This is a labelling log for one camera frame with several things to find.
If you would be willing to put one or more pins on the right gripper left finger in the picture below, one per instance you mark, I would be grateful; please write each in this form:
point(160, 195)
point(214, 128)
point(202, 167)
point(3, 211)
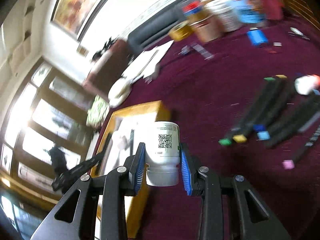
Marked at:
point(74, 215)

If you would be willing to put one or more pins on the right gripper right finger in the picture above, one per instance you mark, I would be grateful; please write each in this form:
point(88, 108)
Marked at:
point(230, 206)

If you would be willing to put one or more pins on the fingers of the left gripper seen outside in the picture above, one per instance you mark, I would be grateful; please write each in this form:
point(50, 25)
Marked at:
point(65, 178)

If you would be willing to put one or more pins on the yellow taped white tray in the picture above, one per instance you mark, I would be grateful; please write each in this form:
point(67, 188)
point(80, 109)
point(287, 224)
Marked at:
point(120, 137)

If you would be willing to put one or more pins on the white pill bottle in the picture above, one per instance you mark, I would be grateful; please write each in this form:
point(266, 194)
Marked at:
point(162, 154)

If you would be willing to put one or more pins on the black marker blue cap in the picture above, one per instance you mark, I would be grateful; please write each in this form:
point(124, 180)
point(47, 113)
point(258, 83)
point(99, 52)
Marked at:
point(289, 123)

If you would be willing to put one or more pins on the black marker green cap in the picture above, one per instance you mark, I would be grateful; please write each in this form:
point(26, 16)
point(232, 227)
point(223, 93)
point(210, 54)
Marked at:
point(227, 139)

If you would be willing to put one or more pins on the black marker yellow cap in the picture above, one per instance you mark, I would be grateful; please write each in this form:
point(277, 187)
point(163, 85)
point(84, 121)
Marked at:
point(269, 92)

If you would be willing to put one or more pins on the white bottle orange cap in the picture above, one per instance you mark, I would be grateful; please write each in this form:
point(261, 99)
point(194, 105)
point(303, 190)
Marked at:
point(306, 84)

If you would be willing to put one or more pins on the black marker pink cap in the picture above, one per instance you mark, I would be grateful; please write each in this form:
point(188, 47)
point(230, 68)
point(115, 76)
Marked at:
point(290, 164)

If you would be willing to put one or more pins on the bagged round cakes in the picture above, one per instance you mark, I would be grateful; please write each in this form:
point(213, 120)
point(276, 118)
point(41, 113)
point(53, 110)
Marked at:
point(119, 91)

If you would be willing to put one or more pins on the maroon velvet tablecloth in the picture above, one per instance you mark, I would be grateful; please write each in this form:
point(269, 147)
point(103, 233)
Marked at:
point(207, 97)

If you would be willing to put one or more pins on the brown armchair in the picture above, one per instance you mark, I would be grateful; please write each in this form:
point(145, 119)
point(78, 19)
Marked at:
point(107, 69)

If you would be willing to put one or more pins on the white papers stack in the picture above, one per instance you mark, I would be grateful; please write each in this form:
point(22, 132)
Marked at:
point(145, 64)

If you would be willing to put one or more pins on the white pen refill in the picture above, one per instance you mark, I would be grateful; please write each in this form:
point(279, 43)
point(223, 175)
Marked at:
point(198, 48)

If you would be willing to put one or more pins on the small blue white cap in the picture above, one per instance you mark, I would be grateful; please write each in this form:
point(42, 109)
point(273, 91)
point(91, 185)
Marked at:
point(185, 50)

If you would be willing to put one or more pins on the blue battery pack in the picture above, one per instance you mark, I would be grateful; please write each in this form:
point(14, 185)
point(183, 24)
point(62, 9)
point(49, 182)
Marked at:
point(257, 37)

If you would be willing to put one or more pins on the black leather sofa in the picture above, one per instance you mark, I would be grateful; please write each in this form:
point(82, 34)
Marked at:
point(154, 28)

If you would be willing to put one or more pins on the nail clipper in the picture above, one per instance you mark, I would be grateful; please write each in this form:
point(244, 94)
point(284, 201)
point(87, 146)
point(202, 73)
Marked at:
point(297, 33)

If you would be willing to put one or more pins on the orange label plastic jar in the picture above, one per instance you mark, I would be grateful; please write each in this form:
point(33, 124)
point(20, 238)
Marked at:
point(208, 29)

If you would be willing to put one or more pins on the pink knitted thermos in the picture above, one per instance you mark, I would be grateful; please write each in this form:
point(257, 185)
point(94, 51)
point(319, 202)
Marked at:
point(272, 9)

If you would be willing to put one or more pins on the red lid jar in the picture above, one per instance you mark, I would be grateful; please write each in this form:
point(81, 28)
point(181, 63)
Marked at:
point(193, 12)

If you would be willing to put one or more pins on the blue cartoon snack jar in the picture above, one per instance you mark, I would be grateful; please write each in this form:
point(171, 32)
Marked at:
point(248, 11)

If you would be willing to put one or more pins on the white label jar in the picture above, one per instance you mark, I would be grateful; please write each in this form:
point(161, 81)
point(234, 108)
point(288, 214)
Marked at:
point(225, 15)

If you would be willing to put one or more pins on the framed wall painting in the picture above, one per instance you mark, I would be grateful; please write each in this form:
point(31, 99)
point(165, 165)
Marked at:
point(75, 16)

